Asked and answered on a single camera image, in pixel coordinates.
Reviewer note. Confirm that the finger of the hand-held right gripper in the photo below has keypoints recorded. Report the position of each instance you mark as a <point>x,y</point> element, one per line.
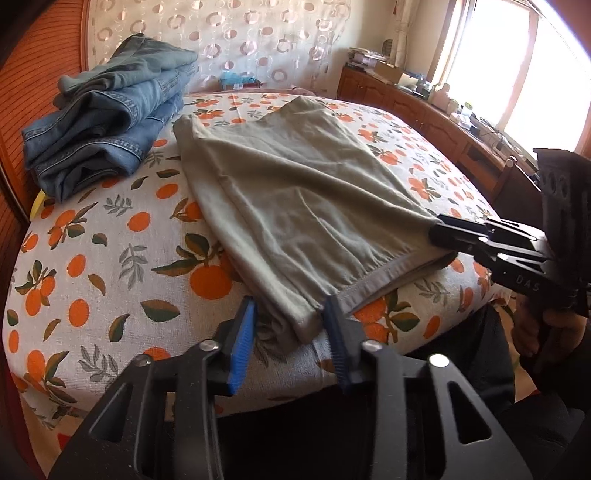
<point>512,272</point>
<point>461,229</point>

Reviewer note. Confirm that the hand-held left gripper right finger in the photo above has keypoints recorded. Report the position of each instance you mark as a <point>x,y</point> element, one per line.
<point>337,344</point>

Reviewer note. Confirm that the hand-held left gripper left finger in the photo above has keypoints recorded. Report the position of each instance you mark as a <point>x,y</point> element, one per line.
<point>242,344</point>

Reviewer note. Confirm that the grey-green pants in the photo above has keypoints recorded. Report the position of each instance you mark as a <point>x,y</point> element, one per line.
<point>300,194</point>

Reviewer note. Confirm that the person's right hand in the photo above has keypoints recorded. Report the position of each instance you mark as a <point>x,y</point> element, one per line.
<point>568,337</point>

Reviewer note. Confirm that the person's dark clothing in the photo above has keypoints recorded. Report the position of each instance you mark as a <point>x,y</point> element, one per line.
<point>461,355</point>

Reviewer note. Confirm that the long wooden side cabinet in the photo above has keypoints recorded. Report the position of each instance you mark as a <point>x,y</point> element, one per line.
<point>415,115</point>

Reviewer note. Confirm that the orange fruit print bed sheet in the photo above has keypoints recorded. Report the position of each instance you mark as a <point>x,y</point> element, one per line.
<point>115,277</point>

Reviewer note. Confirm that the window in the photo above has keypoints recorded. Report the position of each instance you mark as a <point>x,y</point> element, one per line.
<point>521,69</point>

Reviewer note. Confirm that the open cardboard box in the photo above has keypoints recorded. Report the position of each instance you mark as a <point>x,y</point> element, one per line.
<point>392,71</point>

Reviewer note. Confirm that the stack of papers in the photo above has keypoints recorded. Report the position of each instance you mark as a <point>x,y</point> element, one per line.
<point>364,57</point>

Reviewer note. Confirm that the beige gathered window curtain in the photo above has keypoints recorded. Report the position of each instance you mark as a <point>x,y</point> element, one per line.
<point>415,32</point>

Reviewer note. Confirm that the folded blue denim jeans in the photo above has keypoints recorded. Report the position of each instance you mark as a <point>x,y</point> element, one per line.
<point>92,134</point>

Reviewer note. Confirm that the blue plastic bag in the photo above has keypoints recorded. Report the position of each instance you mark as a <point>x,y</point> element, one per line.
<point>235,77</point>

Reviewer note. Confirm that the sheer circle pattern curtain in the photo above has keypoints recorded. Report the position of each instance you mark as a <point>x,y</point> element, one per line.
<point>231,41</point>

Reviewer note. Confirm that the faded light blue jeans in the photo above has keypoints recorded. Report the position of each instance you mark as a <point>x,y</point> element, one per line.
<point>138,60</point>

